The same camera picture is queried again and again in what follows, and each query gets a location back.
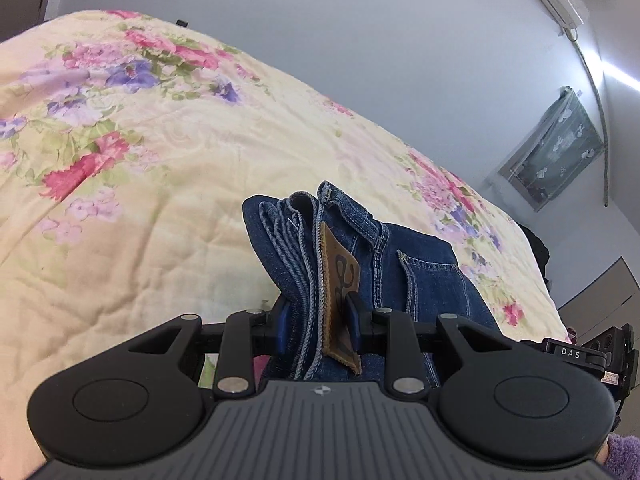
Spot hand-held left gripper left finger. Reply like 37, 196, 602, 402
127, 295, 292, 400

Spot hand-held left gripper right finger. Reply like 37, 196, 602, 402
346, 292, 523, 401

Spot blue denim pants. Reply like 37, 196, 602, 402
242, 181, 501, 391

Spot person's right forearm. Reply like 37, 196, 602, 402
602, 432, 640, 480

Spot wooden cabinet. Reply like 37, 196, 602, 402
557, 256, 640, 347

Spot dark cloth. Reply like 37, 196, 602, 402
515, 222, 552, 295

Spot yellow floral blanket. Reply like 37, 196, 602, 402
0, 9, 571, 480

